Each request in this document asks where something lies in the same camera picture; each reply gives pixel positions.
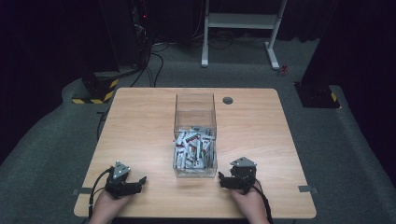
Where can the clear plastic box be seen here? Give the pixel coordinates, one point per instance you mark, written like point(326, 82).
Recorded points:
point(195, 109)

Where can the person's right hand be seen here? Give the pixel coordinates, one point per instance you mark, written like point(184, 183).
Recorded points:
point(250, 203)

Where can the white metal stand frame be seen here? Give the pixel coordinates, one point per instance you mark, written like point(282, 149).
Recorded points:
point(239, 21)

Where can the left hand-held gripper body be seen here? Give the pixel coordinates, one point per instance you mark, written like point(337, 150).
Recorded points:
point(119, 174)

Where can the grey tape strip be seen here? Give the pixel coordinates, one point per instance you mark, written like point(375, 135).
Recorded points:
point(307, 188)
point(82, 190)

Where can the dark equipment rack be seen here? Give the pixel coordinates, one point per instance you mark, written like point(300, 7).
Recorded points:
point(140, 31)

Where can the pile of white packets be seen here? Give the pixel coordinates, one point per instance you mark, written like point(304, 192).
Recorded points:
point(194, 149)

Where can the black yellow striped stand base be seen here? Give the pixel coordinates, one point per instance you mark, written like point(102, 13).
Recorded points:
point(99, 84)

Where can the person's left hand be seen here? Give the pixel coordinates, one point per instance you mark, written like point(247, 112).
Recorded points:
point(107, 205)

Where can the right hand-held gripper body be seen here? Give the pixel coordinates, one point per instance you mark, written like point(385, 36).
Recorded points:
point(243, 172)

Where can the small red object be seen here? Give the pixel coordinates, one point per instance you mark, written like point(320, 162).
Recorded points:
point(282, 70)

